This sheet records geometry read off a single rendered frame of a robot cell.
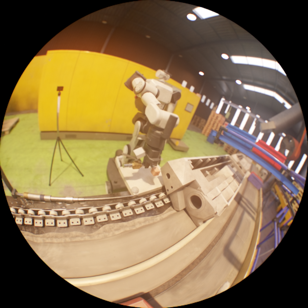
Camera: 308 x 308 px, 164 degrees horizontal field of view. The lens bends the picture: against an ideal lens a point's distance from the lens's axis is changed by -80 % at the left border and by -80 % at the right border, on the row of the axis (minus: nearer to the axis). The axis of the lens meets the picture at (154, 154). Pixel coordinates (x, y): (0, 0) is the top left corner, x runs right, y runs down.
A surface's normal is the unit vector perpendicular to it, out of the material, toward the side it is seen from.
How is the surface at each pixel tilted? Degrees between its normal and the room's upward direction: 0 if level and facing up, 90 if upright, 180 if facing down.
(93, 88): 90
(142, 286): 0
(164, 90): 87
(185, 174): 30
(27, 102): 90
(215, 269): 0
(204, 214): 90
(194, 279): 0
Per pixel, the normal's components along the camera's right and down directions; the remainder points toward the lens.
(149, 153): -0.82, 0.00
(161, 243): 0.33, -0.81
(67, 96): 0.48, 0.58
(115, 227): 0.18, -0.96
